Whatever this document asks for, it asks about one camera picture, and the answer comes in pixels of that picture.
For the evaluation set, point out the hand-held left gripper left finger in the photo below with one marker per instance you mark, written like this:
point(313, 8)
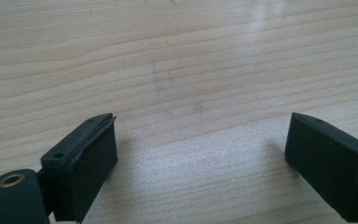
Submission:
point(80, 168)

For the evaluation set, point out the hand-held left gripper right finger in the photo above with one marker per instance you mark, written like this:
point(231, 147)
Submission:
point(332, 168)

